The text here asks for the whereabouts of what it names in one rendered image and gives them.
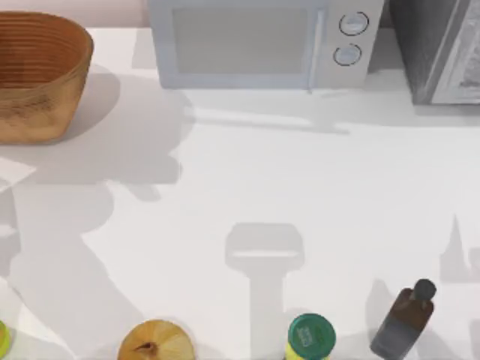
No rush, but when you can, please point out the brown bottle with dark cap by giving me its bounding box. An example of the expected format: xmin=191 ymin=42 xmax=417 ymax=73
xmin=370 ymin=278 xmax=437 ymax=357

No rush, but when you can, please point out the round microwave knob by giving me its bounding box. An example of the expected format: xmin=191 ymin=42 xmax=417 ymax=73
xmin=332 ymin=42 xmax=363 ymax=68
xmin=338 ymin=10 xmax=370 ymax=37

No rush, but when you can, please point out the yellow-green round lid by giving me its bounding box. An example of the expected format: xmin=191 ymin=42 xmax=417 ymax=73
xmin=0 ymin=320 xmax=12 ymax=353

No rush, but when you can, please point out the brown woven basket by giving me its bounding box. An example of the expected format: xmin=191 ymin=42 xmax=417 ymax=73
xmin=0 ymin=11 xmax=95 ymax=145

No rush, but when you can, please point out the microwave door handle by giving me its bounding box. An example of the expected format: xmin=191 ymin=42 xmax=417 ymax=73
xmin=307 ymin=9 xmax=325 ymax=95

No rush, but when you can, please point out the microwave door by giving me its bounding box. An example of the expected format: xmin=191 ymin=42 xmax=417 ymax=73
xmin=145 ymin=0 xmax=326 ymax=91

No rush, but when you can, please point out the yellow bottle with green cap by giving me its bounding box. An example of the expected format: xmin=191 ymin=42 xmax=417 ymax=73
xmin=283 ymin=313 xmax=337 ymax=360

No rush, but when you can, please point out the yellow onion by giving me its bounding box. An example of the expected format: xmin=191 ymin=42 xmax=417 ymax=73
xmin=117 ymin=319 xmax=197 ymax=360

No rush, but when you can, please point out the pale microwave oven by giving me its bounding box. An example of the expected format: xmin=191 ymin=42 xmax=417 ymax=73
xmin=145 ymin=0 xmax=385 ymax=93

